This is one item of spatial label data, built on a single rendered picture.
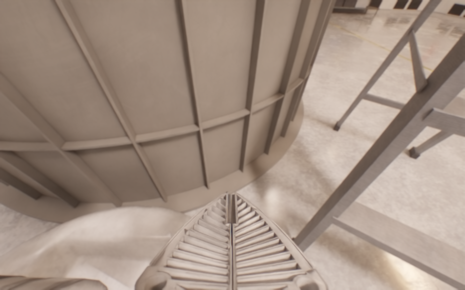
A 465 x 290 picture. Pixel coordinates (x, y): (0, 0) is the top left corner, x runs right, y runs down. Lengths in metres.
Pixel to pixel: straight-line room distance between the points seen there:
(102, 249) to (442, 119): 0.69
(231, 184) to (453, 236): 0.98
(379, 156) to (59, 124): 0.76
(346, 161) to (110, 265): 1.13
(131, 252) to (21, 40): 0.46
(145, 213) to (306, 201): 0.69
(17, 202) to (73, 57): 0.85
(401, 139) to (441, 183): 1.02
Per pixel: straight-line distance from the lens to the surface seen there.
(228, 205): 0.16
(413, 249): 0.65
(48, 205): 1.11
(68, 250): 0.55
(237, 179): 0.87
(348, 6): 6.75
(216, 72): 0.52
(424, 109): 0.44
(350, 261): 0.90
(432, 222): 1.22
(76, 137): 0.64
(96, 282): 0.24
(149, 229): 0.45
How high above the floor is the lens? 0.76
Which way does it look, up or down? 46 degrees down
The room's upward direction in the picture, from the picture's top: 3 degrees clockwise
